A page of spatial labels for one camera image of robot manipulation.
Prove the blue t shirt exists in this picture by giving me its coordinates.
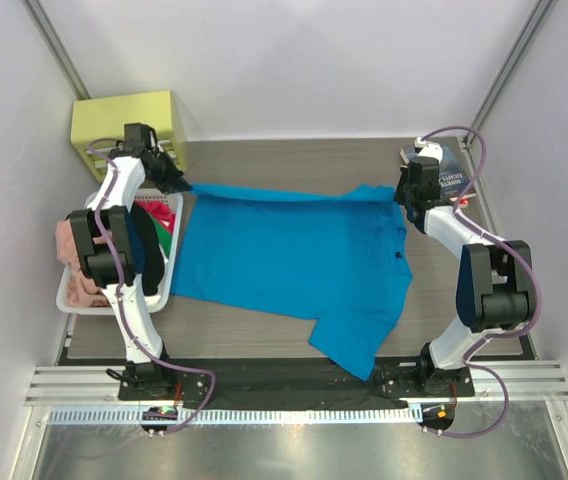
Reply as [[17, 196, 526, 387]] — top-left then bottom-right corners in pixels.
[[171, 184, 412, 380]]

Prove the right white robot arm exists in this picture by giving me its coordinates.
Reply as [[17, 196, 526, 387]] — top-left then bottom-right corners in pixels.
[[395, 155, 541, 396]]

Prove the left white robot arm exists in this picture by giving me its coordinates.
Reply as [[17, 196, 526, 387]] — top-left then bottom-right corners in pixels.
[[68, 123, 192, 398]]

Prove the magenta garment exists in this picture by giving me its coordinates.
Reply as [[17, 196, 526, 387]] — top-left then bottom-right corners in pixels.
[[135, 201, 176, 230]]

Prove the blue paperback book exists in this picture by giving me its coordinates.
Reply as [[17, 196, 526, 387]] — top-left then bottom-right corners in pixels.
[[400, 143, 476, 203]]

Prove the yellow green drawer cabinet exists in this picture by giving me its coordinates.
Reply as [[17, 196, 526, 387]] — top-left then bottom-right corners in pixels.
[[70, 90, 188, 182]]

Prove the black garment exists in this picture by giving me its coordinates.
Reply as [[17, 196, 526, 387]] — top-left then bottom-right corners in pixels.
[[131, 203, 165, 296]]

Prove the white laundry basket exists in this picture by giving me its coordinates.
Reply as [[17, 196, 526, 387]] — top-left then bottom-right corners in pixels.
[[56, 188, 183, 316]]

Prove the pink garment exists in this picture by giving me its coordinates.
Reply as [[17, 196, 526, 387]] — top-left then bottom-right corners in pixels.
[[55, 220, 109, 308]]

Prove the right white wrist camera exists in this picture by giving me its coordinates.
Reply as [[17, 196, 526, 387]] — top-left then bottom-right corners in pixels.
[[413, 137, 443, 163]]

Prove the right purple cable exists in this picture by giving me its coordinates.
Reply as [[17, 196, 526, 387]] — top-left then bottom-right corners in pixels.
[[413, 125, 545, 439]]

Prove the purple cable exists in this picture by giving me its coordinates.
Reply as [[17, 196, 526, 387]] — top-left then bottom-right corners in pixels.
[[86, 135, 223, 449], [413, 125, 545, 439]]

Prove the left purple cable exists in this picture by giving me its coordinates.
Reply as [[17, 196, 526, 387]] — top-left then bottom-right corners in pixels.
[[86, 135, 223, 449]]

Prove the aluminium frame rail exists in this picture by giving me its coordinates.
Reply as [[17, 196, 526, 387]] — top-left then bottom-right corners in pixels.
[[24, 360, 568, 406]]

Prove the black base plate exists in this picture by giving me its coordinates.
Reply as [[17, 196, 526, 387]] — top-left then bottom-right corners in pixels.
[[106, 357, 475, 409]]

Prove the slotted cable duct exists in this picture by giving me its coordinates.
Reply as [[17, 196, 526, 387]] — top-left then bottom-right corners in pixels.
[[47, 404, 423, 427]]

